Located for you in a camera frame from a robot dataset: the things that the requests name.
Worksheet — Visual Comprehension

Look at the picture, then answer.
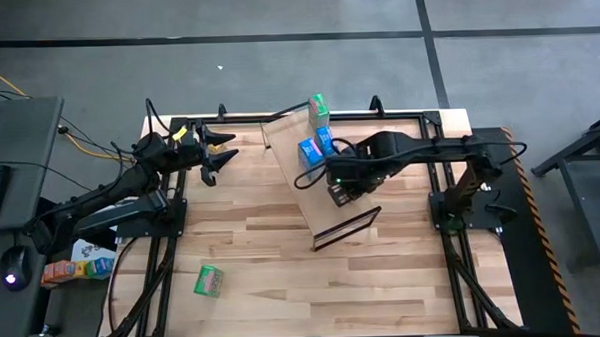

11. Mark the blue Rice Krispies cereal box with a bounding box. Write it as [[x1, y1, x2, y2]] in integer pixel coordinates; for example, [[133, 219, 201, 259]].
[[314, 125, 339, 160], [296, 136, 327, 182]]

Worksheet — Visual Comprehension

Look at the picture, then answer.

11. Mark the black hazard-striped floor mat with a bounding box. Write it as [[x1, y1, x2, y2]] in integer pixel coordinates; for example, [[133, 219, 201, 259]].
[[470, 123, 583, 337]]

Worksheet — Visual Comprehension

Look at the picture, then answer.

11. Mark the white printed box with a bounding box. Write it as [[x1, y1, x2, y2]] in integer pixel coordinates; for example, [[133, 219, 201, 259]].
[[70, 237, 122, 264]]

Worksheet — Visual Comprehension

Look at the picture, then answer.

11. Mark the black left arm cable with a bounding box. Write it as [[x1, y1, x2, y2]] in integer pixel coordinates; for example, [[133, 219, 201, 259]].
[[143, 96, 175, 138]]

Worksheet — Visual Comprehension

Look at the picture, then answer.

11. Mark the grey metal table frame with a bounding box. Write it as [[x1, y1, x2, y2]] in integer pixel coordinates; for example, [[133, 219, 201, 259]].
[[527, 107, 600, 272]]

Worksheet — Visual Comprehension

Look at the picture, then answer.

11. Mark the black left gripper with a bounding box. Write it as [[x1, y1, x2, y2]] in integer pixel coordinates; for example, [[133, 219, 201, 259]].
[[167, 118, 243, 190]]

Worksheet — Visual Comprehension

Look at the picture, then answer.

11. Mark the wooden shelf with black frame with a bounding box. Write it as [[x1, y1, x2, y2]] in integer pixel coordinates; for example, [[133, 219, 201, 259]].
[[259, 99, 385, 255]]

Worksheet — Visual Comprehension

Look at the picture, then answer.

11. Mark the black computer mouse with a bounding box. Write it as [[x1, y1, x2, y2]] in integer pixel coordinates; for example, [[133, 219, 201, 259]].
[[0, 243, 34, 293]]

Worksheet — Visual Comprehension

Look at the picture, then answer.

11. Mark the black aluminium table frame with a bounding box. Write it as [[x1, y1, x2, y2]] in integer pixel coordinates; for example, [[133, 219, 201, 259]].
[[95, 104, 523, 337]]

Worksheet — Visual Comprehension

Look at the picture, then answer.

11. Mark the green cereal box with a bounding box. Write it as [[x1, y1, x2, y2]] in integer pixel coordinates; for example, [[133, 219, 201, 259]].
[[306, 92, 332, 132], [191, 263, 228, 300]]

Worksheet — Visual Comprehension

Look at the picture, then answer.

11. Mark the green and blue box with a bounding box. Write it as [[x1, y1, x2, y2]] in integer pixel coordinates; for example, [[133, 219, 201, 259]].
[[84, 255, 117, 282]]

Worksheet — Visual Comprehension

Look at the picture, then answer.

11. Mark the orange cereal box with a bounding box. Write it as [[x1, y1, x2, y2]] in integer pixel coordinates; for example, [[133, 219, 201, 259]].
[[39, 258, 78, 290]]

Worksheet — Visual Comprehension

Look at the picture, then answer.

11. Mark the grey desk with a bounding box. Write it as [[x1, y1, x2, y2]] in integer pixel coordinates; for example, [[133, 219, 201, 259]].
[[0, 95, 74, 337]]

